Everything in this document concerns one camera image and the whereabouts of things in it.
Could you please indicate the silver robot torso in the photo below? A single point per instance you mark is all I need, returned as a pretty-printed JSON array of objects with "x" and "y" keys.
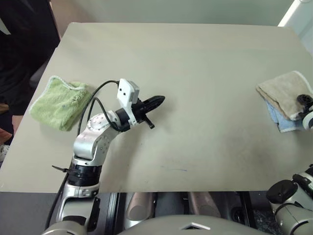
[{"x": 195, "y": 226}]

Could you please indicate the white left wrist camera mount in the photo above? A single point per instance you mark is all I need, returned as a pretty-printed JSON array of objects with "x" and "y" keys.
[{"x": 126, "y": 93}]

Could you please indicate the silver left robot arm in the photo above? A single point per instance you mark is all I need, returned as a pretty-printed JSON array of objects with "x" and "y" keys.
[{"x": 93, "y": 139}]

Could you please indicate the dull pink rounded shape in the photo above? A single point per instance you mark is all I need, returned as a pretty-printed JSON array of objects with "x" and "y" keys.
[{"x": 140, "y": 206}]

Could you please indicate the white window frame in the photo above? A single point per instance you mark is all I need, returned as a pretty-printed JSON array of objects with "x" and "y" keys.
[{"x": 293, "y": 12}]

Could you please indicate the beige towel with white trim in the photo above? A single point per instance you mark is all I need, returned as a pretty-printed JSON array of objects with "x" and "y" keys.
[{"x": 281, "y": 93}]

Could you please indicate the folded green towel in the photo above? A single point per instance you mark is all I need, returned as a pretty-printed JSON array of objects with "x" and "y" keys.
[{"x": 58, "y": 105}]

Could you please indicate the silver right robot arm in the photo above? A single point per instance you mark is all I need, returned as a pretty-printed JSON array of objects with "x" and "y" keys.
[{"x": 293, "y": 208}]

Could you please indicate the white sneaker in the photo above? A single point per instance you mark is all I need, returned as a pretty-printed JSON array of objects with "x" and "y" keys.
[{"x": 4, "y": 153}]

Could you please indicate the person in dark clothes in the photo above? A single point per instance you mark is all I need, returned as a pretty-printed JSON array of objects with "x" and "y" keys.
[{"x": 22, "y": 49}]

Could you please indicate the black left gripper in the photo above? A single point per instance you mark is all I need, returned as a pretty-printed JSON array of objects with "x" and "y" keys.
[{"x": 140, "y": 111}]

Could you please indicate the black metal frame bar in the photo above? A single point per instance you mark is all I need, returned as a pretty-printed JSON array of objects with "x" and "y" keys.
[
  {"x": 247, "y": 209},
  {"x": 117, "y": 210}
]

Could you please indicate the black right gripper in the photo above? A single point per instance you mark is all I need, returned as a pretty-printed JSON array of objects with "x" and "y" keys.
[{"x": 310, "y": 106}]

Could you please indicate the folded light blue towel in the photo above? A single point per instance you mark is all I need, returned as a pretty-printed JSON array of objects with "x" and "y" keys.
[{"x": 283, "y": 123}]

